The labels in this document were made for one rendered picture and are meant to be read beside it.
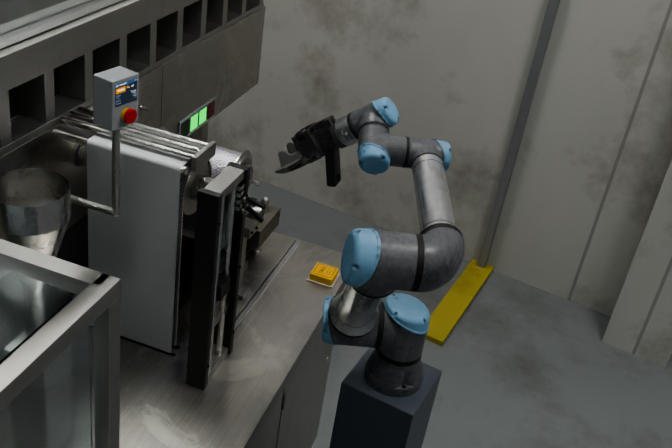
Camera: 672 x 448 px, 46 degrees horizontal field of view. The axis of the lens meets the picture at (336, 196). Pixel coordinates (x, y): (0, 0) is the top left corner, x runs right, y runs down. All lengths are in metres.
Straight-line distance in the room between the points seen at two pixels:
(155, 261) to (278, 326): 0.43
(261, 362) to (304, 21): 2.54
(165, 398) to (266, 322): 0.39
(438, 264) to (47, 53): 0.96
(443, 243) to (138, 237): 0.75
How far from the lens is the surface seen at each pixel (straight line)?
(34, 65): 1.85
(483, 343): 3.81
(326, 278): 2.37
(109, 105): 1.52
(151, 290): 2.01
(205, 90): 2.64
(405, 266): 1.55
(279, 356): 2.12
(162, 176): 1.83
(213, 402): 1.98
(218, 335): 2.03
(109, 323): 1.18
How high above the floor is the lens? 2.28
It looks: 29 degrees down
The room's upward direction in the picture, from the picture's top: 9 degrees clockwise
